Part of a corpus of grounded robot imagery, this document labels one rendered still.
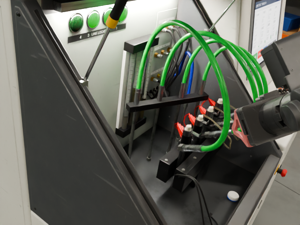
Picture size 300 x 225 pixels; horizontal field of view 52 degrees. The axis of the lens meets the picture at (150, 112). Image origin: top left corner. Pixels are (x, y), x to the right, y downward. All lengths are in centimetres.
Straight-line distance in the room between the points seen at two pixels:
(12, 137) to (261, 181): 78
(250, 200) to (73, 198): 52
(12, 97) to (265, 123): 61
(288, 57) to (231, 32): 76
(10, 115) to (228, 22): 79
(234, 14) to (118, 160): 72
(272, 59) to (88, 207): 56
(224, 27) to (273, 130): 73
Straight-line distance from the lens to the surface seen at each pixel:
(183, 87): 109
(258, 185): 108
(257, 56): 144
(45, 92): 73
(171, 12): 118
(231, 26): 118
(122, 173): 66
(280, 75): 45
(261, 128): 52
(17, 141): 94
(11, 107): 89
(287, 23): 638
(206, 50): 72
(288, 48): 44
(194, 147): 80
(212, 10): 120
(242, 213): 97
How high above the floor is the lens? 162
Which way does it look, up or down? 32 degrees down
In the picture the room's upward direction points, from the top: 9 degrees clockwise
